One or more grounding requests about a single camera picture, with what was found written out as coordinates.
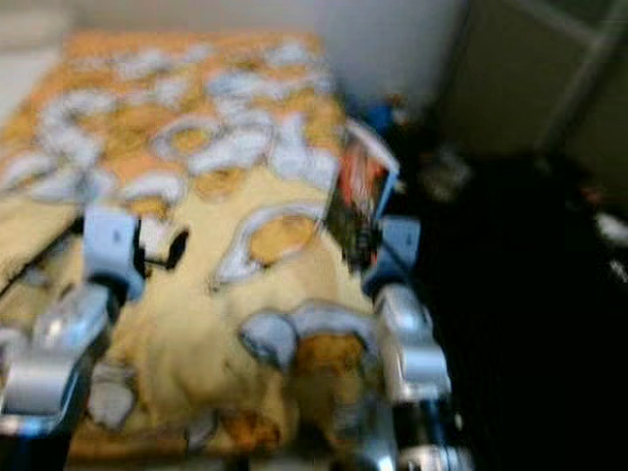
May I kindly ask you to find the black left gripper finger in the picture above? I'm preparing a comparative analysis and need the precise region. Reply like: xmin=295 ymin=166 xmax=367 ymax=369
xmin=153 ymin=228 xmax=191 ymax=274

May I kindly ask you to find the dark red cover book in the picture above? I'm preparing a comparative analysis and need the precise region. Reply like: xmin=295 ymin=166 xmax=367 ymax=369
xmin=325 ymin=119 xmax=402 ymax=273

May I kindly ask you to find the yellow cartoon print blanket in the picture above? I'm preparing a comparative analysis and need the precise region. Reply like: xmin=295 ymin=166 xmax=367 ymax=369
xmin=0 ymin=29 xmax=415 ymax=464

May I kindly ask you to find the small blue object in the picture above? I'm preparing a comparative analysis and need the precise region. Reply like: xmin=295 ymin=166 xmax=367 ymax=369
xmin=363 ymin=93 xmax=405 ymax=130

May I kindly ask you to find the large black fabric bag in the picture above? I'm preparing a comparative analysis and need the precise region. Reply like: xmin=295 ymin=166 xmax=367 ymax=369
xmin=402 ymin=147 xmax=628 ymax=471

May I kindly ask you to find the dark grey cabinet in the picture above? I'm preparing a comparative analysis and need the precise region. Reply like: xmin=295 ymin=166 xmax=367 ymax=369
xmin=437 ymin=0 xmax=628 ymax=187

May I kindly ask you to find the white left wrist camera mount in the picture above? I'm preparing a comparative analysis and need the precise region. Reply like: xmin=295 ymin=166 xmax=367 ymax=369
xmin=82 ymin=206 xmax=149 ymax=301

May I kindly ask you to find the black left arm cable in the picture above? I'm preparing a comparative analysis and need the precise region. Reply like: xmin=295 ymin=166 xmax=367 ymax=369
xmin=0 ymin=218 xmax=87 ymax=297

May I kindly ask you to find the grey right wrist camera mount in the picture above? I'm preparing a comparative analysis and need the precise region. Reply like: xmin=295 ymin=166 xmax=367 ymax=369
xmin=361 ymin=216 xmax=422 ymax=297

